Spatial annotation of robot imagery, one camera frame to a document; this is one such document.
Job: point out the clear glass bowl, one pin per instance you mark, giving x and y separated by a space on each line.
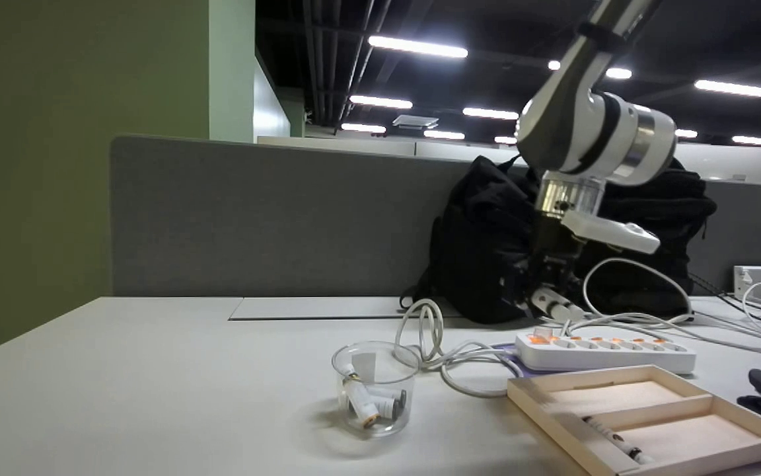
375 363

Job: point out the black backpack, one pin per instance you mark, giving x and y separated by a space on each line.
493 249

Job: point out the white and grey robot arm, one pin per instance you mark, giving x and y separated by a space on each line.
580 142

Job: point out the grey desk partition panel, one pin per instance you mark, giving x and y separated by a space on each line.
264 220

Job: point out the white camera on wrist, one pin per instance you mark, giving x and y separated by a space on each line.
575 203

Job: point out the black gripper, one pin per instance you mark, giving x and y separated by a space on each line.
554 261

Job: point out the white bottle in bowl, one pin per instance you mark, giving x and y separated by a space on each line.
373 402

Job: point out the wooden compartment box purple base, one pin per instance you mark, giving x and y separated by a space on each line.
638 421

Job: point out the white power strip orange switches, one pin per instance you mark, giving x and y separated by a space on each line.
551 351

